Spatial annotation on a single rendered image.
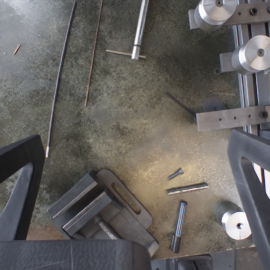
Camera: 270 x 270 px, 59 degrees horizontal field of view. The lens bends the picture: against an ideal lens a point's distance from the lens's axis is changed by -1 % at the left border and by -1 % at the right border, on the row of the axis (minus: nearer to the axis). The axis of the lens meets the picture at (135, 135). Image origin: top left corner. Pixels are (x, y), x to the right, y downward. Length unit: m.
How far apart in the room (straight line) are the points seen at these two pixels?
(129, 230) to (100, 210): 0.08
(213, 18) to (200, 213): 0.34
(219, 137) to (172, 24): 0.22
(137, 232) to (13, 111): 0.32
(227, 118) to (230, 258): 0.98
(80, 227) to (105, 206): 0.06
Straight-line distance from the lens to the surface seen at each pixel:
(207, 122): 0.42
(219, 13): 0.40
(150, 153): 0.45
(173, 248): 0.50
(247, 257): 1.70
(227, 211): 0.48
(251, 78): 0.47
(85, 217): 0.45
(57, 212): 0.45
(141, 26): 0.46
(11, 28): 0.52
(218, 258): 1.32
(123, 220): 0.47
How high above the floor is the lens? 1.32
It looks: 86 degrees down
